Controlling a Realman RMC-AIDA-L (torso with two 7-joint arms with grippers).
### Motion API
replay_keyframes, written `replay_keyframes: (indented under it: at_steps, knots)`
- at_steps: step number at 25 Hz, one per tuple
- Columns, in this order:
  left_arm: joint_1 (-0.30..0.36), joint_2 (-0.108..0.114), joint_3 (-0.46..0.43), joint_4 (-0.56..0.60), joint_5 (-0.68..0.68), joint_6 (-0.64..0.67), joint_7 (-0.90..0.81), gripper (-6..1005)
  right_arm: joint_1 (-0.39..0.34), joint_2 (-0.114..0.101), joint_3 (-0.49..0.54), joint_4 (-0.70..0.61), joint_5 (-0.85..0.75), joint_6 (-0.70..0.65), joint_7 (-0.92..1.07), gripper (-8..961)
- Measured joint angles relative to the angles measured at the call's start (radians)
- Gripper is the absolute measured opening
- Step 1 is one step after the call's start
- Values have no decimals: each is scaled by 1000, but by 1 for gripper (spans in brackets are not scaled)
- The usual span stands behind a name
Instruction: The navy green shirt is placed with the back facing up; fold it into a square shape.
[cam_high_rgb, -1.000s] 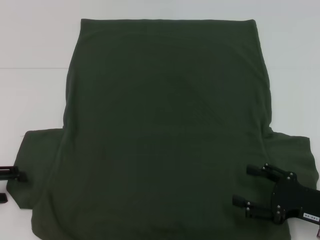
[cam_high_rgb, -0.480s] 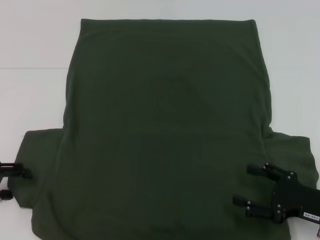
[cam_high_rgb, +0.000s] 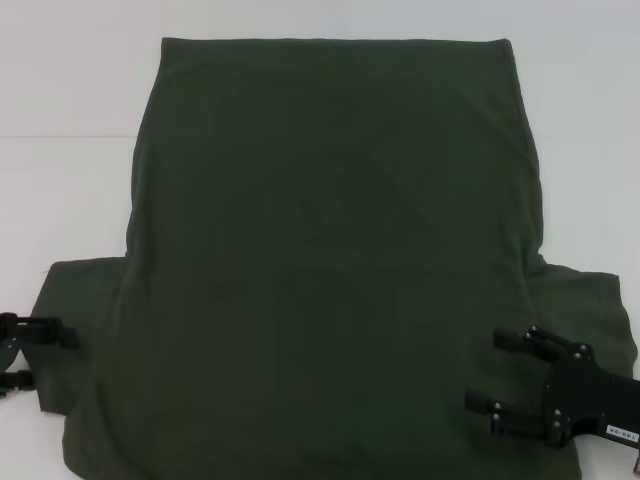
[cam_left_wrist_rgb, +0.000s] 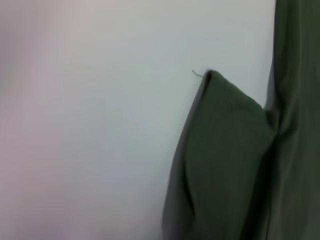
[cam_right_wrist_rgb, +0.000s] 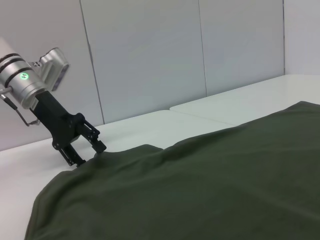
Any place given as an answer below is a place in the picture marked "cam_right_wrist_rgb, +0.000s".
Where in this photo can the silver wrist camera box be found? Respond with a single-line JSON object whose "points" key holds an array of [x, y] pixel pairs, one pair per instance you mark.
{"points": [[55, 67]]}

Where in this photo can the dark green shirt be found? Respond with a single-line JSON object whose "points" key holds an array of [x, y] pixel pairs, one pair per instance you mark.
{"points": [[190, 180]]}

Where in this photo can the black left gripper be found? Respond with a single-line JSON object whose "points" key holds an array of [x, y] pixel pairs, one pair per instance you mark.
{"points": [[56, 120]]}

